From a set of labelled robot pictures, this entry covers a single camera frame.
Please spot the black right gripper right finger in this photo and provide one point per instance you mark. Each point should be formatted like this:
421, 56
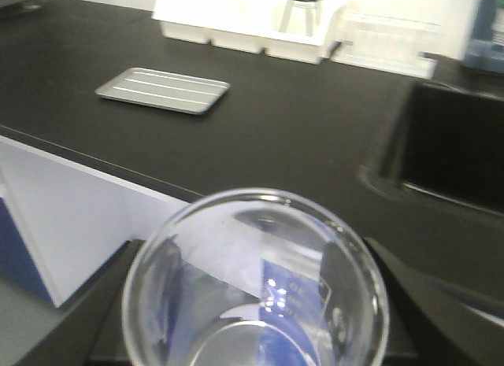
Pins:
463, 304

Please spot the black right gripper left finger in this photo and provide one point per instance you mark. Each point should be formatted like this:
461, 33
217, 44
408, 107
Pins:
44, 335

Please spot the clear glass beaker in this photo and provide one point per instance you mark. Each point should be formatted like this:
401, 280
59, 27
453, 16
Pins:
255, 277

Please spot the white bench cabinet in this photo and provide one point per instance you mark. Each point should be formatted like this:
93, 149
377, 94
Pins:
61, 221

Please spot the silver metal tray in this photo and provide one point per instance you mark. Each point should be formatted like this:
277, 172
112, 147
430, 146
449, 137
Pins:
164, 90

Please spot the black lab sink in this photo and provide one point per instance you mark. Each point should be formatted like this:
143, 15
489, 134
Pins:
441, 145

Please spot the blue pegboard drying rack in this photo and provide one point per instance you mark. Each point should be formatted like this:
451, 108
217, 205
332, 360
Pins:
484, 48

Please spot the white test tube rack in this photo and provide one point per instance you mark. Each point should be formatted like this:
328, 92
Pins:
387, 44

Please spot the white middle storage bin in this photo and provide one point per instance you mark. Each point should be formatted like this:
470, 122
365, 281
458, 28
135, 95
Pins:
183, 20

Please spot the white storage bin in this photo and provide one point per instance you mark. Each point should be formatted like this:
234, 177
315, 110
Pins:
183, 20
252, 26

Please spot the glass flask on tripod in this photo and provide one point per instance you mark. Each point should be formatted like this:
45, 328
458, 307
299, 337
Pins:
301, 16

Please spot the white right storage bin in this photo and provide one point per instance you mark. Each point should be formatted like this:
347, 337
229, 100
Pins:
252, 26

